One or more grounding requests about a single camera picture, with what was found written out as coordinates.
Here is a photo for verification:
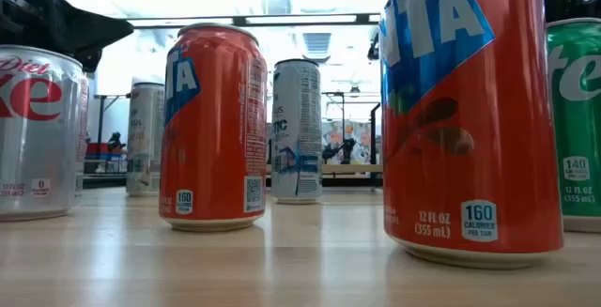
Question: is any green Sprite can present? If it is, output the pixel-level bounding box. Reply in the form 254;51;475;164
546;17;601;234

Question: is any orange Fanta can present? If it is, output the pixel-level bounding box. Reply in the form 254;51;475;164
378;0;565;270
158;22;269;233

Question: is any ceiling air vent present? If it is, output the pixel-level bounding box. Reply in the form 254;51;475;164
302;32;332;62

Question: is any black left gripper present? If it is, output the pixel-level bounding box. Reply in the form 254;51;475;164
0;0;135;72

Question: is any black metal table frame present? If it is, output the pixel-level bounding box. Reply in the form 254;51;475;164
82;171;384;190

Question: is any white Celsius can blue palm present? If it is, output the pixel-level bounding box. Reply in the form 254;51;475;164
270;57;324;206

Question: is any colourful background poster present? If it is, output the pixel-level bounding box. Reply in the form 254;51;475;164
321;119;372;165

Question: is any black overhead frame bar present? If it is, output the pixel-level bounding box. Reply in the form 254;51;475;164
125;12;382;29

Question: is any thin black background stand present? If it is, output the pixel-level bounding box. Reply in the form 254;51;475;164
323;91;347;125

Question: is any white Celsius can peach print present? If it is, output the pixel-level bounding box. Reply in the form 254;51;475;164
125;81;166;199

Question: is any black metal frame stand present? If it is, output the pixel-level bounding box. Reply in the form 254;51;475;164
368;101;382;167

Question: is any silver Diet Coke can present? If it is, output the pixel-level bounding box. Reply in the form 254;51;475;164
0;44;90;223

